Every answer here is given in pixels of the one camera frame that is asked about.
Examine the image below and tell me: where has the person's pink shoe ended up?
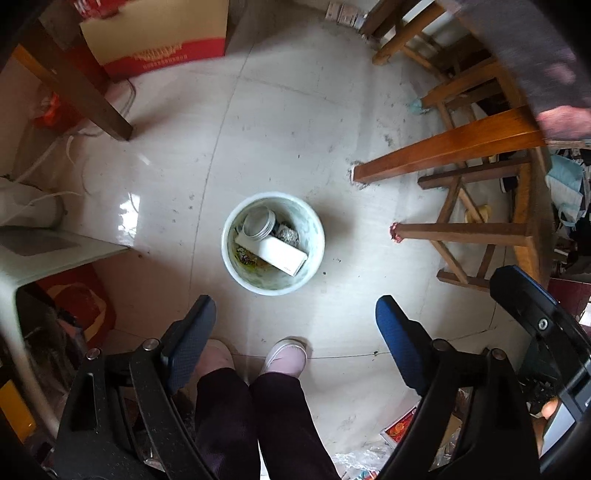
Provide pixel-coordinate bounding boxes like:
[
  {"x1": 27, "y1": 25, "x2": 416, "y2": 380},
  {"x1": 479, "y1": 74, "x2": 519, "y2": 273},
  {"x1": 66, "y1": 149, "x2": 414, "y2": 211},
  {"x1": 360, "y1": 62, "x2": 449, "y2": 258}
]
[
  {"x1": 198, "y1": 339, "x2": 236, "y2": 376},
  {"x1": 260, "y1": 339, "x2": 308, "y2": 377}
]

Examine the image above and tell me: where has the red plastic bag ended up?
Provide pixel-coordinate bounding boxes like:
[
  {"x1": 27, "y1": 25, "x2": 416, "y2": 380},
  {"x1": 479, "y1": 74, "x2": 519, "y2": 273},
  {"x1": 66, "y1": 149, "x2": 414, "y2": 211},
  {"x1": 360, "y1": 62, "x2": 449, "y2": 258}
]
[
  {"x1": 34, "y1": 92, "x2": 77, "y2": 130},
  {"x1": 37, "y1": 268, "x2": 116, "y2": 347}
]

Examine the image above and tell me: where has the person's right pink shoe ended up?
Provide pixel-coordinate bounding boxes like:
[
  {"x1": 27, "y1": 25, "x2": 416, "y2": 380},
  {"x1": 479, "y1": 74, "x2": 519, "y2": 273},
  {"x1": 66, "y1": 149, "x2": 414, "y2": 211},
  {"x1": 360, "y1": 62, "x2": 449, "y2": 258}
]
[{"x1": 260, "y1": 339, "x2": 308, "y2": 377}]

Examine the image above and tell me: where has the white plastic waste bin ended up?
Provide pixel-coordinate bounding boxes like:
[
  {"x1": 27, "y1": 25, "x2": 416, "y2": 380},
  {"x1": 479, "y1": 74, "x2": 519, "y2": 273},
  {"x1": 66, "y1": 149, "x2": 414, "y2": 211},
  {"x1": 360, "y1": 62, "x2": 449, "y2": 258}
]
[{"x1": 222, "y1": 194, "x2": 326, "y2": 296}]

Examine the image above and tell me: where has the red and tan cardboard box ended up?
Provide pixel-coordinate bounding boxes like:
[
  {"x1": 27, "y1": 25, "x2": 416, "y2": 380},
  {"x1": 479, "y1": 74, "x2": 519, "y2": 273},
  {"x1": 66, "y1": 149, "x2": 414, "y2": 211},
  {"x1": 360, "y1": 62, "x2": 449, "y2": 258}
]
[{"x1": 78, "y1": 0, "x2": 230, "y2": 83}]

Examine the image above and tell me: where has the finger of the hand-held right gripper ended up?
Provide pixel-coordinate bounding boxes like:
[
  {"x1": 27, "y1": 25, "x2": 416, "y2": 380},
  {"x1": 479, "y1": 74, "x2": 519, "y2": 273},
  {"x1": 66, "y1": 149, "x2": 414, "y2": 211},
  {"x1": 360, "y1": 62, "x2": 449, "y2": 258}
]
[{"x1": 489, "y1": 265, "x2": 572, "y2": 343}]

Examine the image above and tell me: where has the person's left leg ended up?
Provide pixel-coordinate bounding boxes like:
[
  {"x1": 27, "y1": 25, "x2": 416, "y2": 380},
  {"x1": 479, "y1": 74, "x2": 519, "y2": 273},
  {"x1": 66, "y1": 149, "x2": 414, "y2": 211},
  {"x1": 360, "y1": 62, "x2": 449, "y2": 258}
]
[{"x1": 194, "y1": 367, "x2": 260, "y2": 480}]

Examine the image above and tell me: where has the person's leg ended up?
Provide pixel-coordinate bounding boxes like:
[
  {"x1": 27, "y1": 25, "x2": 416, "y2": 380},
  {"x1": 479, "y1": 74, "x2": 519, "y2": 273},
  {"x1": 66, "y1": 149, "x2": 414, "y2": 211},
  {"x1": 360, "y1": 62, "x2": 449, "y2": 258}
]
[
  {"x1": 252, "y1": 371, "x2": 340, "y2": 480},
  {"x1": 194, "y1": 367, "x2": 260, "y2": 480}
]

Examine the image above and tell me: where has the yellow green wrapper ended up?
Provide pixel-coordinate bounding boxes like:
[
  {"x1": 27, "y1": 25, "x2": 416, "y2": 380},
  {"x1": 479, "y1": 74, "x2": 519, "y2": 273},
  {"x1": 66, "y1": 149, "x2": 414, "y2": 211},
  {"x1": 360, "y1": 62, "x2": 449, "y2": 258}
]
[{"x1": 235, "y1": 247, "x2": 273, "y2": 273}]

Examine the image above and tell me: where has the person's right leg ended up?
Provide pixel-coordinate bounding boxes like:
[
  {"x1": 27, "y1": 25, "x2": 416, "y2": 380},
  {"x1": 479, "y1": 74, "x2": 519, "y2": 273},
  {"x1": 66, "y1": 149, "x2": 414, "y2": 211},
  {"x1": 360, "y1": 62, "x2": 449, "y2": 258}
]
[{"x1": 252, "y1": 371, "x2": 340, "y2": 480}]

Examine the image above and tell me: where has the white plastic stool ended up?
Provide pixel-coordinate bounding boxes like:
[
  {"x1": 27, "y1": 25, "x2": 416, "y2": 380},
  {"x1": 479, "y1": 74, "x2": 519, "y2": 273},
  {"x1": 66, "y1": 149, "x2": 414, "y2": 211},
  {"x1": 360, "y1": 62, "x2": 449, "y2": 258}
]
[{"x1": 0, "y1": 226, "x2": 132, "y2": 439}]

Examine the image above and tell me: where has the white cord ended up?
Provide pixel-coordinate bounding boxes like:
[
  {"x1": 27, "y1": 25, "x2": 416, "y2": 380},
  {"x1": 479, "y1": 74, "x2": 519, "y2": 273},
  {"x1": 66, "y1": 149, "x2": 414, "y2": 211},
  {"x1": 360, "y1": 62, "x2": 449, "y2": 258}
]
[{"x1": 9, "y1": 83, "x2": 139, "y2": 217}]

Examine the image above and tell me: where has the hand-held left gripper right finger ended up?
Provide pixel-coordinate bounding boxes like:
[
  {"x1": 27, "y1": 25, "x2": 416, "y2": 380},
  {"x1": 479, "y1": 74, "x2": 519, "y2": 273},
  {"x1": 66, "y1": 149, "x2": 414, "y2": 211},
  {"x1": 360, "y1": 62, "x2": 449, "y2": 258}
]
[{"x1": 375, "y1": 295, "x2": 541, "y2": 480}]

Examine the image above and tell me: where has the dark wooden table leg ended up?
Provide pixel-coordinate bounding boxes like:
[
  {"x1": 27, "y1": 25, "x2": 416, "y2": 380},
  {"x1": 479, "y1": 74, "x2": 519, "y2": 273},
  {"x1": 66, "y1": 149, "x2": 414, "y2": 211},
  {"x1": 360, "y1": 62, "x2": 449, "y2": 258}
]
[{"x1": 18, "y1": 0, "x2": 134, "y2": 141}]

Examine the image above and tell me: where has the wooden stool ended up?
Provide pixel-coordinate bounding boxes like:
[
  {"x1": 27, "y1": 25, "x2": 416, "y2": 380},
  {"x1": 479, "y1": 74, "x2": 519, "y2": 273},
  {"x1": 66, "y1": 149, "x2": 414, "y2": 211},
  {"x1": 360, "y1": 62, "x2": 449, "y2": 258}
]
[
  {"x1": 360, "y1": 0, "x2": 499, "y2": 116},
  {"x1": 390, "y1": 157, "x2": 536, "y2": 291}
]

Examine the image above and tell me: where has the long white box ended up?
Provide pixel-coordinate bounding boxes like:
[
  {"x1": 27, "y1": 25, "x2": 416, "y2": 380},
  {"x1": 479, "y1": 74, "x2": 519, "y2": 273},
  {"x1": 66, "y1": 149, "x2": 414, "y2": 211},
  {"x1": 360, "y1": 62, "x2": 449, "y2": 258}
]
[{"x1": 235, "y1": 233, "x2": 309, "y2": 278}]

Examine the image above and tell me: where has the white bag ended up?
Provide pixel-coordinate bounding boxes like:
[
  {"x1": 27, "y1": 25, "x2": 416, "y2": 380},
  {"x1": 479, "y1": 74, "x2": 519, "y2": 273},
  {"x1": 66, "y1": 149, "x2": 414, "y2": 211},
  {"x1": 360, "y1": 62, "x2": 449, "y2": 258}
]
[{"x1": 0, "y1": 178, "x2": 65, "y2": 228}]

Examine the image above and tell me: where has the light blue plastic bag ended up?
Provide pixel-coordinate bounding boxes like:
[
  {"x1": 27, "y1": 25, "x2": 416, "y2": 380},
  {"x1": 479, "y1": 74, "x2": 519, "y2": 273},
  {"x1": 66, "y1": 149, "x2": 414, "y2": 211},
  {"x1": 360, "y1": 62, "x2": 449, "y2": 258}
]
[{"x1": 547, "y1": 154, "x2": 589, "y2": 204}]

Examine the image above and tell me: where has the person's right hand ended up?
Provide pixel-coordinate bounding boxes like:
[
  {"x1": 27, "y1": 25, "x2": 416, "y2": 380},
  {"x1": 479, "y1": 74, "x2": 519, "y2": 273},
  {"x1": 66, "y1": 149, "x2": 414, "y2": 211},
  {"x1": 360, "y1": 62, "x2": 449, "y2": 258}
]
[{"x1": 536, "y1": 398, "x2": 563, "y2": 457}]

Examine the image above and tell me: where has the clear plastic wrap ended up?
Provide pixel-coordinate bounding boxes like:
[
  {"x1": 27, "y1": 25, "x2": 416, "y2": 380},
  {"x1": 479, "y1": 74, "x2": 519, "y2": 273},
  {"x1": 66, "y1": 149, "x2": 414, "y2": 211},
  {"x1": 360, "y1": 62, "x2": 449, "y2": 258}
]
[{"x1": 332, "y1": 445, "x2": 393, "y2": 480}]

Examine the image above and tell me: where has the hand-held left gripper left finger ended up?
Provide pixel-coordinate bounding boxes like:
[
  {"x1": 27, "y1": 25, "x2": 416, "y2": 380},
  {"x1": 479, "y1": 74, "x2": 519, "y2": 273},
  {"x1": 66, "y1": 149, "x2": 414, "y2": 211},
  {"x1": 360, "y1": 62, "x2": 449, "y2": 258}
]
[{"x1": 55, "y1": 294, "x2": 218, "y2": 480}]

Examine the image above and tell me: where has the silver foil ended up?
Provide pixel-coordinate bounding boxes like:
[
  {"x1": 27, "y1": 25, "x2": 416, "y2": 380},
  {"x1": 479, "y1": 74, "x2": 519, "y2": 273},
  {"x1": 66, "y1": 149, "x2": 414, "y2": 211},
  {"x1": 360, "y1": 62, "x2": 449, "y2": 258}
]
[{"x1": 276, "y1": 224, "x2": 301, "y2": 247}]

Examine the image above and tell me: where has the red packet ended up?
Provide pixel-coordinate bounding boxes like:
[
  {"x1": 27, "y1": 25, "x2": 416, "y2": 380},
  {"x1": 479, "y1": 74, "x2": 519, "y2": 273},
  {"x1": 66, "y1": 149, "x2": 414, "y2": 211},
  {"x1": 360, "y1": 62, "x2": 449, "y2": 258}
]
[{"x1": 379, "y1": 406, "x2": 428, "y2": 446}]

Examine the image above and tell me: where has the person's left pink shoe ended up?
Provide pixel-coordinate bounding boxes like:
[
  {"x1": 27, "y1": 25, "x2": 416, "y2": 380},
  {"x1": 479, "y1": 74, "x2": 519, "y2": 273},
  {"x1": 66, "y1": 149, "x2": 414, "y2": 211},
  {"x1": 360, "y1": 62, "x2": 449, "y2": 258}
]
[{"x1": 198, "y1": 339, "x2": 236, "y2": 376}]

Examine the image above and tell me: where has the wooden chair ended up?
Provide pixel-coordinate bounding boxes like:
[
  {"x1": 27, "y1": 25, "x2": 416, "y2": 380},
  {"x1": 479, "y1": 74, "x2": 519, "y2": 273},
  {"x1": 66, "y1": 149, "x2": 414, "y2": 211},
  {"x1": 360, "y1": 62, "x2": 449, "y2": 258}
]
[{"x1": 352, "y1": 41, "x2": 557, "y2": 296}]

